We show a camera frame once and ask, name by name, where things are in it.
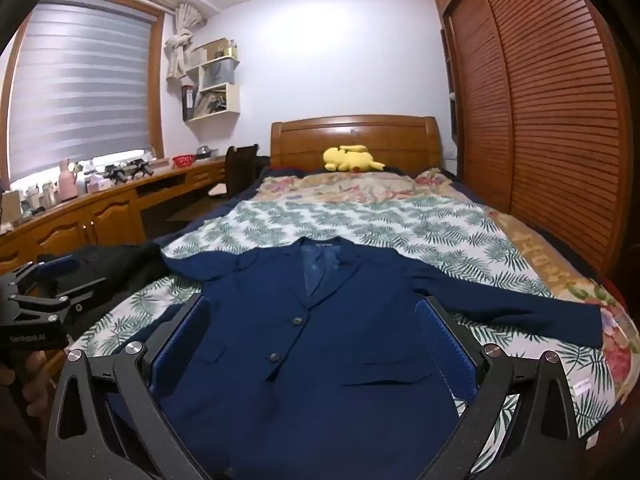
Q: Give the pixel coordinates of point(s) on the tied beige curtain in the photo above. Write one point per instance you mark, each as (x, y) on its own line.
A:
(177, 50)

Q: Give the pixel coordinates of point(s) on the person's left hand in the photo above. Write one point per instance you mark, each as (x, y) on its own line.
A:
(40, 375)

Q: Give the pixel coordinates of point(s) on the dark chair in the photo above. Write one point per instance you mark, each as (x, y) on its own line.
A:
(242, 165)

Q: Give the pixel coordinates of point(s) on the wooden louvered wardrobe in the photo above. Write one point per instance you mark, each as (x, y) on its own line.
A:
(550, 110)

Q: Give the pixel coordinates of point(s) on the wooden bed headboard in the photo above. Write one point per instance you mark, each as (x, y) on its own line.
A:
(400, 140)

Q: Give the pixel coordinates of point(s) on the white wall shelf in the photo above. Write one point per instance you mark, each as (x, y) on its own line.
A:
(220, 105)

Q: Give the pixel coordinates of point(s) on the floral bedspread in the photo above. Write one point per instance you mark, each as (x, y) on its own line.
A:
(350, 187)

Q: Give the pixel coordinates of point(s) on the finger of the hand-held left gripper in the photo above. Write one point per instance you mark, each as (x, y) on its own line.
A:
(55, 266)
(45, 302)

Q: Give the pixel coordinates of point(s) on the navy blue suit jacket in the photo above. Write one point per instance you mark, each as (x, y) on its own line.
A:
(300, 360)

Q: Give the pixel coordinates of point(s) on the red basket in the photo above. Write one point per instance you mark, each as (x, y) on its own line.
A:
(183, 161)

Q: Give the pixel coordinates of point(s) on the cluster of small jars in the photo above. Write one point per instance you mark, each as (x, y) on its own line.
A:
(35, 200)

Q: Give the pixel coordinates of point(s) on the pink bottle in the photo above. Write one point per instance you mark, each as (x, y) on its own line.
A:
(67, 185)

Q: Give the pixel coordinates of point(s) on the wooden window frame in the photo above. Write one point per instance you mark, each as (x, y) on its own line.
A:
(159, 85)

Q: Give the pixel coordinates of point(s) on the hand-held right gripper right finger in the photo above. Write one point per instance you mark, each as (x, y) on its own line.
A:
(440, 345)

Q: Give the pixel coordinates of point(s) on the wooden desk with cabinets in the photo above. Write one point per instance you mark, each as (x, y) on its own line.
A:
(110, 210)

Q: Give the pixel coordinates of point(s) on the black clothes pile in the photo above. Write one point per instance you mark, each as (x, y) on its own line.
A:
(120, 265)

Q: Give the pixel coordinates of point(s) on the yellow plush toy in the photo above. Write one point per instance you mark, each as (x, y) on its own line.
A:
(350, 159)

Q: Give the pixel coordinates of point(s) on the grey window roller blind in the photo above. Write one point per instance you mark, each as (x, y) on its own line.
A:
(80, 85)

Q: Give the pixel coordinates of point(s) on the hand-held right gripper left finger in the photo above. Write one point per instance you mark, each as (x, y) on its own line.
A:
(181, 341)

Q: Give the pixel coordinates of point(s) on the bed with leaf-print cover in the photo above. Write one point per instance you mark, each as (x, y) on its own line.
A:
(400, 230)

